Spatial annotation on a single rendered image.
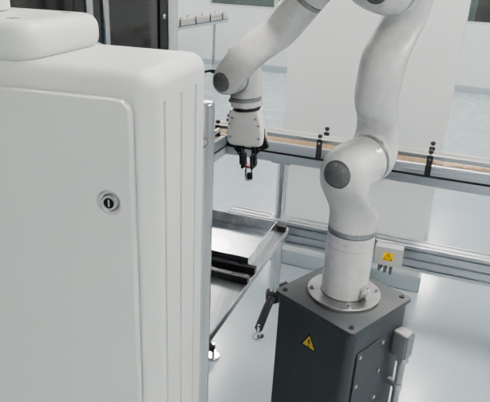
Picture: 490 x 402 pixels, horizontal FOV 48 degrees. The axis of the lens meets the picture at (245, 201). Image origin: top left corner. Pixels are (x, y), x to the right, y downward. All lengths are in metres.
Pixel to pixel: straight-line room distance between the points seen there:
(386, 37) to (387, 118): 0.18
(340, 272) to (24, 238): 0.94
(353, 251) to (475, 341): 1.72
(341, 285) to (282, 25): 0.65
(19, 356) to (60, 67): 0.34
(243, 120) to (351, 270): 0.48
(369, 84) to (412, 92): 1.69
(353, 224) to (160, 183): 0.86
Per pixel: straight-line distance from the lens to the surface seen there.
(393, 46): 1.26
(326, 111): 3.03
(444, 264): 2.58
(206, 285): 0.81
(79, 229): 0.57
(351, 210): 1.32
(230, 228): 1.75
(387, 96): 1.27
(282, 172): 2.56
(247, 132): 1.51
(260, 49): 1.37
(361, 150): 1.27
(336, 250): 1.39
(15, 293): 0.66
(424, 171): 2.39
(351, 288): 1.43
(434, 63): 2.92
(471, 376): 2.80
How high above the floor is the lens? 1.64
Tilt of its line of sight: 23 degrees down
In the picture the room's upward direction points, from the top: 3 degrees clockwise
